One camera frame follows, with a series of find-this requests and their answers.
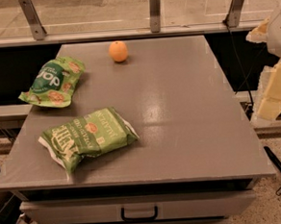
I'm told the orange fruit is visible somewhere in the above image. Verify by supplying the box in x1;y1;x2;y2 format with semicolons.
108;40;128;62

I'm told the grey drawer with black handle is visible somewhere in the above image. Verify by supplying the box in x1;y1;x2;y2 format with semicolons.
20;190;255;224

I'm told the middle metal rail bracket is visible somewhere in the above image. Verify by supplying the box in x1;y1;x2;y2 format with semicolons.
149;0;161;33

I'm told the metal rail bracket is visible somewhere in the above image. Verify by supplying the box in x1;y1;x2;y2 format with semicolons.
18;0;46;40
149;0;161;33
223;0;244;28

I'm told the right metal rail bracket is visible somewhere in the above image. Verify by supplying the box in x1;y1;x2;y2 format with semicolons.
223;0;244;28

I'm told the black hanging cable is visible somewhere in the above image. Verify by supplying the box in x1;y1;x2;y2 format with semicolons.
225;18;264;112

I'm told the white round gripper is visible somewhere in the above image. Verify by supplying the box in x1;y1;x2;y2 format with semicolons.
246;5;281;120

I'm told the green jalapeno chip bag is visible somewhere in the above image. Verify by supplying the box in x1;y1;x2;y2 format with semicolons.
38;108;140;178

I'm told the left metal rail bracket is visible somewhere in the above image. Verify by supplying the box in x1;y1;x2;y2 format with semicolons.
18;0;46;40

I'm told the green pop chip bag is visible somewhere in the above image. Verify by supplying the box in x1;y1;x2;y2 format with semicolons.
19;57;86;108

